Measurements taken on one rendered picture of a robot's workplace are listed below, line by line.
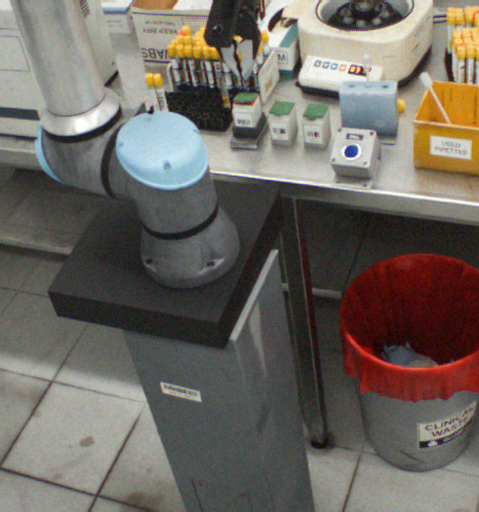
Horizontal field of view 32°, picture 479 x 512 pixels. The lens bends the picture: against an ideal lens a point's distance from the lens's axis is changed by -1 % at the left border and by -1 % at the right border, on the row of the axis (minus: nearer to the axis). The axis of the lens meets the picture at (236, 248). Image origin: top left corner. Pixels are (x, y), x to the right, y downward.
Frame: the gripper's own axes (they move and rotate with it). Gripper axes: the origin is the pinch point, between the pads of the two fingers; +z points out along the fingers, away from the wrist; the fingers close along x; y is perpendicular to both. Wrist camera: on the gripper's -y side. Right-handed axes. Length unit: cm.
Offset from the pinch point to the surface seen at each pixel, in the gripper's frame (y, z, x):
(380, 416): -12, 80, -26
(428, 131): -5.8, 5.0, -34.7
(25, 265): 37, 101, 102
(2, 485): -40, 101, 67
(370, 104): 1.9, 5.6, -23.1
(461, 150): -6.3, 8.0, -40.3
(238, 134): -2.6, 11.3, 1.4
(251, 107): -1.4, 5.8, -1.6
